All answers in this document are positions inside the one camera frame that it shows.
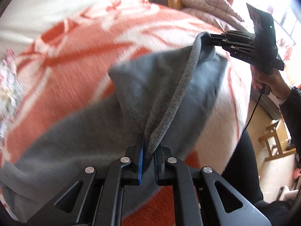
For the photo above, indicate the grey fleece pants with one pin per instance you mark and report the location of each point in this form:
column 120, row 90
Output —
column 167, row 97

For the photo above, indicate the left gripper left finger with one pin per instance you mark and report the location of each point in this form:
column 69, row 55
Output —
column 95, row 197

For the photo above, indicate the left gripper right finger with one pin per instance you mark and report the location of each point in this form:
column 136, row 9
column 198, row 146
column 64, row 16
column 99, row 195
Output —
column 202, row 196

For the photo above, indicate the person's dark sleeve forearm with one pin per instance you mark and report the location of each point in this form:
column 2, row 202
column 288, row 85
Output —
column 291, row 112

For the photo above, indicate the person's right hand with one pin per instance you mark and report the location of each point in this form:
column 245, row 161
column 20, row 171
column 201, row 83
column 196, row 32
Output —
column 278, row 87

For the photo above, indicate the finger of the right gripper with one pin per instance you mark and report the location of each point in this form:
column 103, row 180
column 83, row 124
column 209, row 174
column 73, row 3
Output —
column 235, row 36
column 225, row 45

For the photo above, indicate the brown quilted bedding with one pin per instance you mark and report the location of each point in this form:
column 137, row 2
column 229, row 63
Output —
column 218, row 13

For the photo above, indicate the wooden framed window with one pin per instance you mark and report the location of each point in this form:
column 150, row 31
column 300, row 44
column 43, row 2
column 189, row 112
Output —
column 286, row 22

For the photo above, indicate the white striped headboard cushion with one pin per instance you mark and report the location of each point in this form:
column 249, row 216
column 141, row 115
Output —
column 24, row 20

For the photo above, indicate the floral patterned pillow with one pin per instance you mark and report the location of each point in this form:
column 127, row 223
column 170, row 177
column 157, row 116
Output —
column 11, row 92

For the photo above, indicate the wooden stool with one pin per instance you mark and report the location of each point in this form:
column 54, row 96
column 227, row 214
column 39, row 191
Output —
column 276, row 139

